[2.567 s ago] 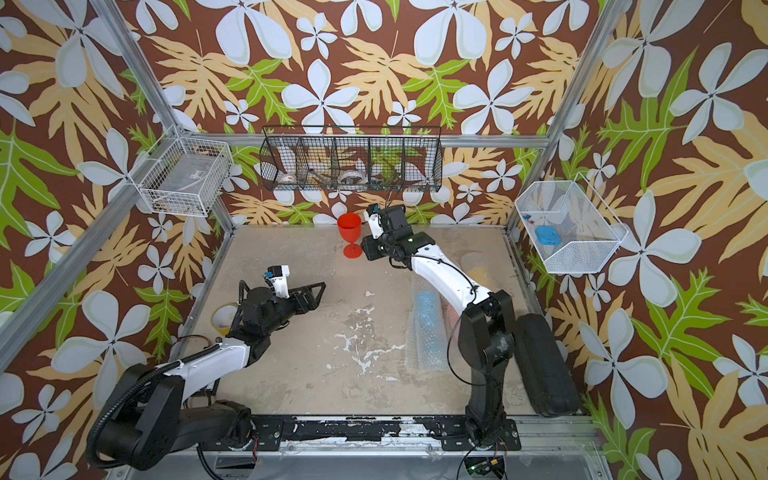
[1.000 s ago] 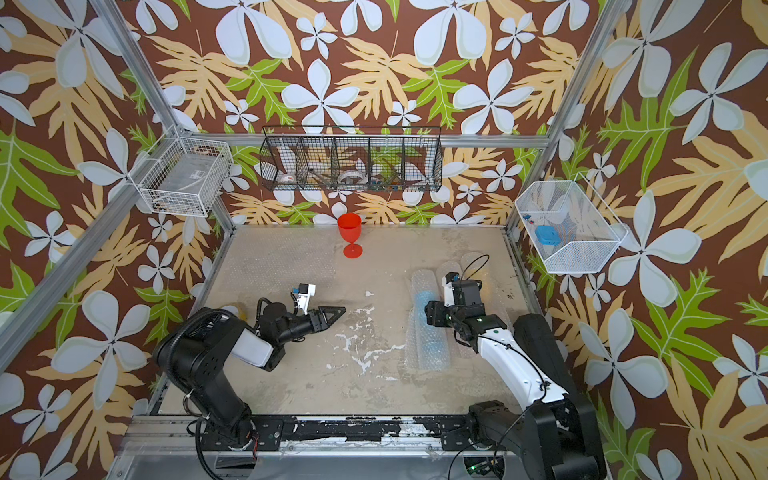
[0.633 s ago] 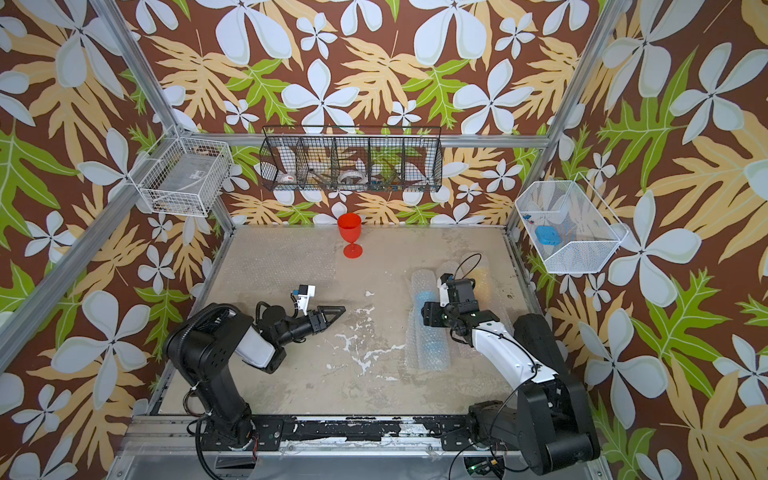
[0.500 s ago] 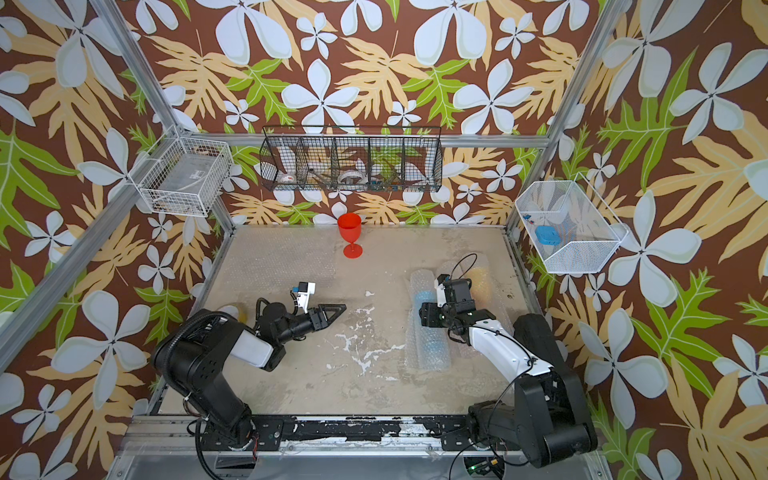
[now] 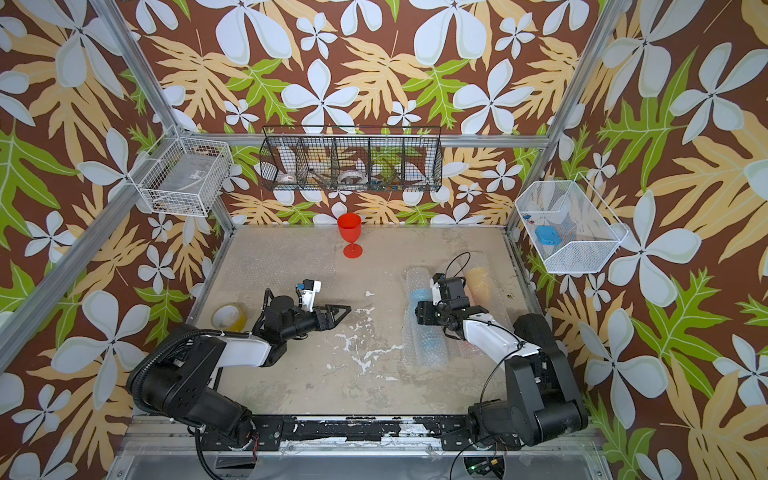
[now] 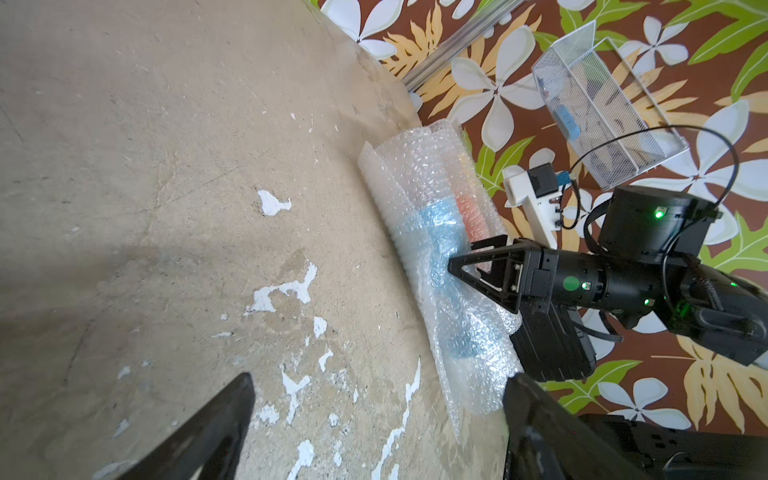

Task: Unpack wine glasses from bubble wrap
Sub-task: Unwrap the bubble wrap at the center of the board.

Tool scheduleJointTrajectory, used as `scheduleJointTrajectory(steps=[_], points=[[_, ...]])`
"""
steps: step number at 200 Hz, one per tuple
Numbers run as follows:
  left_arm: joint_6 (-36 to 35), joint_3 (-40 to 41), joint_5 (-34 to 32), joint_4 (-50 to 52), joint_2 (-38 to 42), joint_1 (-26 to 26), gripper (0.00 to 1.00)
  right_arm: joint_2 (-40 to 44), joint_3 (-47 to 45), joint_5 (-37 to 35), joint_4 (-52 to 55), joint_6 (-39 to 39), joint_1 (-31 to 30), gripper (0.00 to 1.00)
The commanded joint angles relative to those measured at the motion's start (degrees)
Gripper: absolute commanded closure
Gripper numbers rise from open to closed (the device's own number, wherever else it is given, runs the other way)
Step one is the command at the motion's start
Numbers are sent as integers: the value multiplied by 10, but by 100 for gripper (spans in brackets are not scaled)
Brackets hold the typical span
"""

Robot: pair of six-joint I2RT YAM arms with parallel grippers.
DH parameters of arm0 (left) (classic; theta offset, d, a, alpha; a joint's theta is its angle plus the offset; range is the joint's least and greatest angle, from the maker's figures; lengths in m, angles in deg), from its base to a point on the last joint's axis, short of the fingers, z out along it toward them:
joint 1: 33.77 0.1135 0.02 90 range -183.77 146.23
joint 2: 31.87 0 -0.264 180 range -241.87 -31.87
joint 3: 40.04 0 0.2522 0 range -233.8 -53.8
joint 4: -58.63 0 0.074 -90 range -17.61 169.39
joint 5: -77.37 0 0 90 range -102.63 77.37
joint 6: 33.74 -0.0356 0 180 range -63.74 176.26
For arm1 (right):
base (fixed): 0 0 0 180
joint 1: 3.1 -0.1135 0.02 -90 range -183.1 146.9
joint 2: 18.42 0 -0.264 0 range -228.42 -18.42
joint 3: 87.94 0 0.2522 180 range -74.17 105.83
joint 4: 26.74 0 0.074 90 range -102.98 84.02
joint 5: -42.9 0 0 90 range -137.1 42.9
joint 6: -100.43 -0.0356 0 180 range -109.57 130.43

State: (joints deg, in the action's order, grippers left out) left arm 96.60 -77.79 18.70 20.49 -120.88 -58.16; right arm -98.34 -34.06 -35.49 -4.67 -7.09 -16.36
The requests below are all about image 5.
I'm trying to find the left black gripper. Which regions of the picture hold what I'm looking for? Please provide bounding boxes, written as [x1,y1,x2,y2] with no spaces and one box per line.
[282,304,351,343]

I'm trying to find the bubble blue glass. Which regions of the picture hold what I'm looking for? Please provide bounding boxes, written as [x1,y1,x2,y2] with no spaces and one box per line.
[402,267,449,370]

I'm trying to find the red wine glass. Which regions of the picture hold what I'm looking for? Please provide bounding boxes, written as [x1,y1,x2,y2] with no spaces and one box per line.
[337,213,363,259]

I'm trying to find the bubble orange glass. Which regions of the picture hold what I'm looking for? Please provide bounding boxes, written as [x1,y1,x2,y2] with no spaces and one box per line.
[434,272,487,343]

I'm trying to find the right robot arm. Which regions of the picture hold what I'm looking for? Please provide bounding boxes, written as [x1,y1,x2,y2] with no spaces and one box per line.
[415,273,589,450]

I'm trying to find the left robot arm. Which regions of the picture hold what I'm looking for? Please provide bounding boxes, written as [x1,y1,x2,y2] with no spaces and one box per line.
[127,290,352,447]

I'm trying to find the bubble wrapped yellow glass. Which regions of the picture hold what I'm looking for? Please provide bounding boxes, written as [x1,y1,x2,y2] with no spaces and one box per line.
[462,252,512,328]

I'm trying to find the yellow tape roll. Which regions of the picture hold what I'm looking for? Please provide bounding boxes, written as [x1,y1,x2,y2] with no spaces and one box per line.
[211,304,247,333]

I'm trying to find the blue object in basket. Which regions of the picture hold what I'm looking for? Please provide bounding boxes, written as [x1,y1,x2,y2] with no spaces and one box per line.
[534,225,562,246]

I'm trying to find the white tape roll in basket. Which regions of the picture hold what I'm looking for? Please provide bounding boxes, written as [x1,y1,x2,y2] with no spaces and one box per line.
[337,170,367,185]

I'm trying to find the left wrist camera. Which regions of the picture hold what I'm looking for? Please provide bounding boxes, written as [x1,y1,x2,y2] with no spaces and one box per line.
[296,279,322,312]

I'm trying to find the black mounting rail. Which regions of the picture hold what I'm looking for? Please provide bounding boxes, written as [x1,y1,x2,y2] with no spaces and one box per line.
[200,415,522,452]

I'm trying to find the black wire basket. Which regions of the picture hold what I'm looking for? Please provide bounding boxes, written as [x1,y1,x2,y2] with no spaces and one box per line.
[256,125,444,192]

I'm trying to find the white wire basket left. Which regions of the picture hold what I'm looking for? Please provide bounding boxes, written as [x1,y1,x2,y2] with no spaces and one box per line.
[134,137,233,218]

